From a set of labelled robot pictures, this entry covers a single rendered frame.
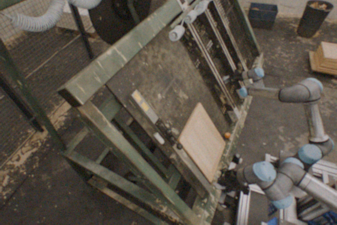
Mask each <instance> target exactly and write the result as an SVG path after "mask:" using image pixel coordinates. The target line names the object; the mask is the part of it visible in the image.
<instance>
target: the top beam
mask: <svg viewBox="0 0 337 225"><path fill-rule="evenodd" d="M191 1H192V0H187V2H188V3H190V2H191ZM181 11H182V9H181V7H180V6H179V4H178V2H177V0H168V1H167V2H166V3H164V4H163V5H162V6H161V7H159V8H158V9H157V10H156V11H154V12H153V13H152V14H151V15H150V16H148V17H147V18H146V19H145V20H143V21H142V22H140V23H139V24H138V25H137V26H136V27H134V28H133V29H132V30H131V31H129V32H128V33H127V34H126V35H124V36H123V37H122V38H121V39H120V40H118V41H117V42H116V43H115V44H113V45H112V46H111V47H110V48H108V49H107V50H106V51H105V52H104V53H102V54H101V55H100V56H99V57H97V58H96V59H95V60H94V61H92V62H91V63H90V64H89V65H88V66H86V67H85V68H84V69H82V70H81V71H80V72H79V73H77V74H76V75H75V76H74V77H73V78H71V79H70V80H69V81H68V82H66V83H65V84H64V85H63V86H61V87H60V88H59V89H58V90H57V92H58V94H59V95H60V96H61V97H62V98H63V99H64V100H65V101H66V102H67V103H68V104H69V105H70V106H71V107H76V106H81V105H83V104H85V103H86V102H87V101H88V100H89V99H90V98H91V97H92V96H93V95H94V94H95V93H96V92H97V91H98V90H99V89H100V88H101V87H102V86H103V85H104V84H105V83H106V82H108V81H109V80H110V79H111V78H112V77H113V76H114V75H115V74H116V73H117V72H118V71H119V70H120V69H121V68H122V67H123V66H124V65H125V64H126V63H127V62H128V61H129V60H131V59H132V58H133V57H134V56H135V55H136V54H137V53H138V52H139V51H140V50H141V49H142V48H143V47H144V46H145V45H146V44H147V43H148V42H149V41H150V40H151V39H152V38H154V37H155V36H156V35H157V34H158V33H159V32H160V31H161V30H162V29H163V28H164V27H165V26H166V25H167V24H168V23H169V22H170V21H171V20H172V19H173V18H174V17H176V16H177V15H178V14H179V13H180V12H181Z"/></svg>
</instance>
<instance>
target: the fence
mask: <svg viewBox="0 0 337 225"><path fill-rule="evenodd" d="M136 92H137V93H138V95H139V96H140V97H141V98H142V99H141V100H140V101H139V102H138V100H137V99H136V98H135V97H134V94H135V93H136ZM127 97H128V98H129V99H130V100H131V102H132V103H133V104H134V105H135V106H136V108H137V109H138V110H139V111H140V113H141V114H142V115H143V116H144V117H145V119H146V120H147V121H148V123H149V124H150V125H151V126H152V128H153V129H154V130H155V131H156V132H158V134H159V135H160V136H161V137H162V139H163V140H164V142H165V143H166V145H167V146H168V147H169V148H170V149H171V151H172V152H174V153H177V155H178V156H179V157H180V158H181V161H180V162H181V163H182V164H183V165H184V167H185V168H186V169H187V170H188V172H189V173H190V174H191V176H192V177H193V178H194V179H195V180H196V182H197V183H198V184H199V185H200V186H201V188H202V189H203V190H204V191H205V192H206V193H210V192H211V189H212V186H211V185H210V184H209V183H208V181H207V180H206V178H205V177H204V176H203V175H202V173H201V172H200V171H199V170H198V168H197V167H196V166H195V164H194V163H193V162H192V160H191V159H190V158H189V157H188V155H187V154H186V153H185V152H184V150H183V149H181V150H178V149H177V148H176V144H174V146H171V144H170V143H169V141H168V140H167V139H166V138H165V136H164V135H163V134H162V133H161V131H160V130H159V129H158V128H157V126H156V125H155V122H156V121H157V120H158V117H157V115H156V114H155V113H154V111H153V110H152V109H151V108H150V106H149V105H148V104H147V102H146V101H145V100H144V99H143V97H142V96H141V95H140V93H139V92H138V91H137V90H133V91H132V92H131V93H130V94H129V95H128V96H127ZM143 102H145V104H146V105H147V106H148V107H149V109H148V110H147V111H145V110H144V108H143V107H142V106H141V105H142V103H143Z"/></svg>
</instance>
